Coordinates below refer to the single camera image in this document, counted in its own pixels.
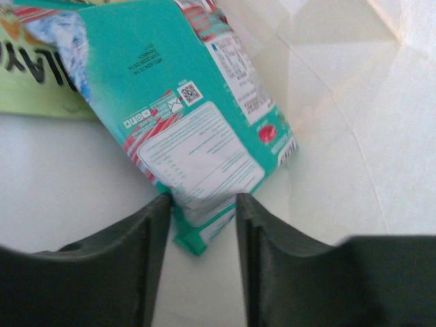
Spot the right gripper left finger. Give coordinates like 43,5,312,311
1,193,170,326

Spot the light green snack packet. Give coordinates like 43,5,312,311
1,1,96,119

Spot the brown paper bag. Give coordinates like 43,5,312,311
1,1,435,326

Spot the teal white snack bag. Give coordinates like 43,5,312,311
12,1,296,255

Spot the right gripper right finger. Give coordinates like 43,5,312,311
236,193,435,326

